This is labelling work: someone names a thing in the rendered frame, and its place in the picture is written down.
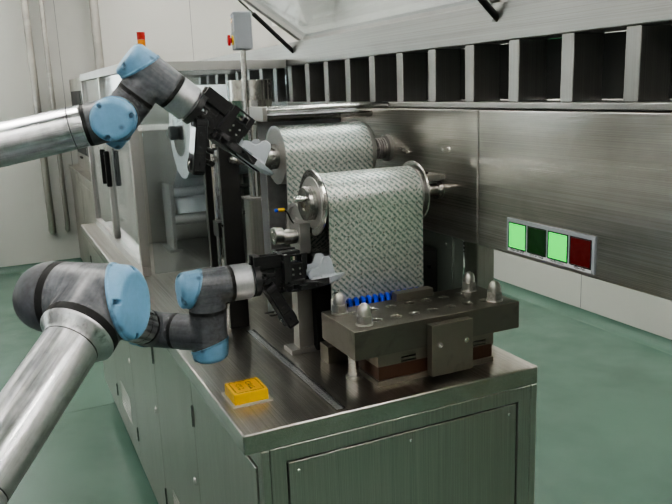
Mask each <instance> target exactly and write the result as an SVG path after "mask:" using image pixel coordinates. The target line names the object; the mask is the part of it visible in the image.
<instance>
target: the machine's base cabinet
mask: <svg viewBox="0 0 672 504"><path fill-rule="evenodd" d="M103 366H104V375H105V380H106V382H107V384H108V387H109V389H110V391H111V394H112V396H113V398H114V401H115V403H116V405H117V408H118V410H119V412H120V415H121V417H122V419H123V422H124V424H125V427H126V429H127V431H128V434H129V436H130V438H131V441H132V443H133V445H134V448H135V450H136V452H137V455H138V457H139V459H140V462H141V464H142V466H143V469H144V471H145V473H146V476H147V478H148V480H149V483H150V485H151V487H152V490H153V492H154V494H155V497H156V499H157V501H158V504H534V482H535V441H536V400H537V384H536V383H535V384H531V385H527V386H523V387H519V388H515V389H511V390H507V391H503V392H499V393H495V394H491V395H487V396H483V397H479V398H475V399H471V400H467V401H463V402H459V403H455V404H451V405H447V406H443V407H439V408H435V409H431V410H427V411H423V412H419V413H415V414H411V415H407V416H403V417H399V418H395V419H391V420H387V421H383V422H379V423H375V424H371V425H367V426H363V427H359V428H355V429H351V430H347V431H343V432H339V433H335V434H331V435H327V436H323V437H319V438H315V439H311V440H307V441H303V442H299V443H295V444H291V445H287V446H283V447H279V448H275V449H271V450H267V451H263V452H259V453H255V454H251V455H247V456H245V455H244V454H243V453H242V452H241V450H240V449H239V447H238V446H237V445H236V443H235V442H234V441H233V439H232V438H231V436H230V435H229V434H228V432H227V431H226V430H225V428H224V427H223V425H222V424H221V423H220V421H219V420H218V419H217V417H216V416H215V414H214V413H213V412H212V410H211V409H210V408H209V406H208V405H207V404H206V402H205V401H204V399H203V398H202V397H201V395H200V394H199V393H198V391H197V390H196V388H195V387H194V386H193V384H192V383H191V382H190V380H189V379H188V377H187V376H186V375H185V373H184V372H183V371H182V369H181V368H180V366H179V365H178V364H177V362H176V361H175V360H174V358H173V357H172V355H171V354H170V353H169V351H168V350H167V349H166V348H157V347H139V346H135V345H131V344H130V343H129V342H127V341H122V340H121V341H120V342H119V343H118V345H117V347H116V348H115V350H114V352H113V353H112V355H111V356H110V357H109V358H108V359H106V360H104V361H103Z"/></svg>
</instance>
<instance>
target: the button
mask: <svg viewBox="0 0 672 504"><path fill-rule="evenodd" d="M225 394H226V395H227V397H228V398H229V399H230V400H231V402H232V403H233V404H234V405H235V406H237V405H241V404H246V403H251V402H255V401H260V400H264V399H269V395H268V388H267V387H266V386H265V385H264V384H263V383H262V382H261V381H260V380H259V379H258V378H257V377H255V378H250V379H245V380H240V381H235V382H231V383H226V384H225Z"/></svg>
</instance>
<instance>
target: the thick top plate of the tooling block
mask: <svg viewBox="0 0 672 504"><path fill-rule="evenodd" d="M461 288H462V287H461ZM461 288H456V289H450V290H444V291H438V292H433V296H428V297H422V298H416V299H411V300H405V301H399V302H396V301H394V300H386V301H381V302H375V303H369V304H368V305H369V306H370V309H371V314H372V322H373V325H372V326H370V327H358V326H356V325H355V323H356V322H357V319H356V316H357V309H358V306H359V305H358V306H352V307H347V311H348V314H346V315H342V316H336V315H332V314H331V311H332V310H329V311H323V312H321V318H322V338H323V339H324V340H326V341H327V342H329V343H330V344H331V345H333V346H334V347H336V348H337V349H339V350H340V351H341V352H343V353H344V354H346V355H347V356H348V357H350V358H351V359H353V360H354V361H360V360H364V359H369V358H374V357H379V356H384V355H388V354H393V353H398V352H403V351H408V350H412V349H417V348H422V347H427V324H428V323H433V322H438V321H444V320H449V319H454V318H459V317H464V316H469V317H471V318H473V337H475V336H480V335H485V334H489V333H494V332H499V331H504V330H509V329H514V328H518V327H519V301H517V300H514V299H511V298H509V297H506V296H503V295H502V299H503V301H502V302H497V303H493V302H488V301H486V298H487V289H485V288H482V287H479V286H477V285H476V289H477V291H476V292H463V291H461Z"/></svg>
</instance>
